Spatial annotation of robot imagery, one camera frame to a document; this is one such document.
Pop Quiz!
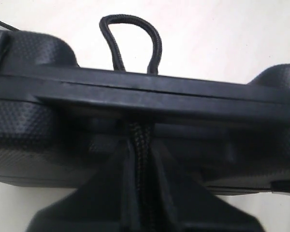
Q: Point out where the black plastic carrying case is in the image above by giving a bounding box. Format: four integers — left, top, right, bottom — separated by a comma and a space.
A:
0, 30, 290, 195

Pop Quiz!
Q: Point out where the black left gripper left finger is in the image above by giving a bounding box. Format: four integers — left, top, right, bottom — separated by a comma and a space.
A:
27, 141, 140, 232

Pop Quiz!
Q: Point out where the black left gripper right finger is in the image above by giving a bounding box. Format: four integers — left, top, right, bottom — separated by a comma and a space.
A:
151, 141, 264, 232

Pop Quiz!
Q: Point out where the black cord with loop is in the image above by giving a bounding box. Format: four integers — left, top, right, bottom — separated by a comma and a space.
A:
0, 14, 163, 232

